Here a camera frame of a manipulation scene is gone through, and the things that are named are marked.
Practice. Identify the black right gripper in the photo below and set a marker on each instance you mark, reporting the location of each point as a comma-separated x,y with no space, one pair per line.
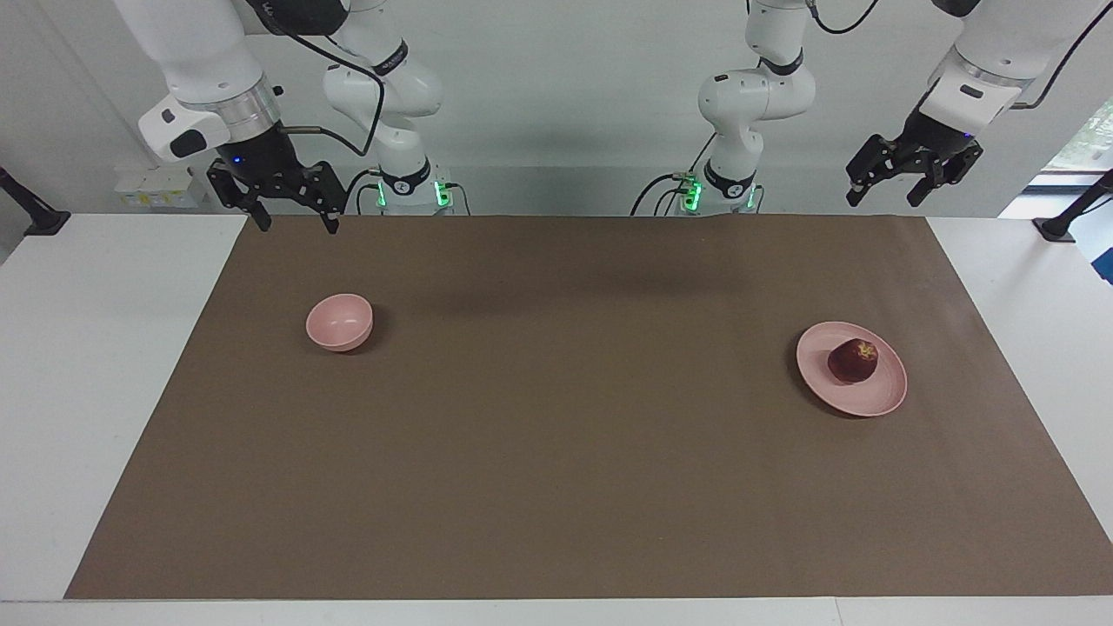
259,161

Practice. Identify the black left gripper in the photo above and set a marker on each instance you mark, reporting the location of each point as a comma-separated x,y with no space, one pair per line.
937,136

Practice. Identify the dark red apple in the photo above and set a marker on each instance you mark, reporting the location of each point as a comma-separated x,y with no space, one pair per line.
852,363

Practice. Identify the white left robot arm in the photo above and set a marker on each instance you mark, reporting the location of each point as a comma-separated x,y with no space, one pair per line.
756,96

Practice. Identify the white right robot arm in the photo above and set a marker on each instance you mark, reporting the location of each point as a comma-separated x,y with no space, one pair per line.
200,52

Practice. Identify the pink bowl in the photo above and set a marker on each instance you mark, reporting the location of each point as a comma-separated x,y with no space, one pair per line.
339,326

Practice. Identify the pink plate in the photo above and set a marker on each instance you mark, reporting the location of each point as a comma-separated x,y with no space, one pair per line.
869,397

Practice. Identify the black clamp stand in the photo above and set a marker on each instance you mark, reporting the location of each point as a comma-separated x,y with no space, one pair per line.
48,223
1056,229

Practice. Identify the blue object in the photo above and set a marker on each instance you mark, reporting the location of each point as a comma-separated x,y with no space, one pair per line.
1106,265

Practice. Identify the brown table mat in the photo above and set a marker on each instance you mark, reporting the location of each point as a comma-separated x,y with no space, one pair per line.
556,435

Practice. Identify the white wall socket box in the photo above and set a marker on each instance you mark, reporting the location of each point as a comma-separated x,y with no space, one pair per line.
156,187

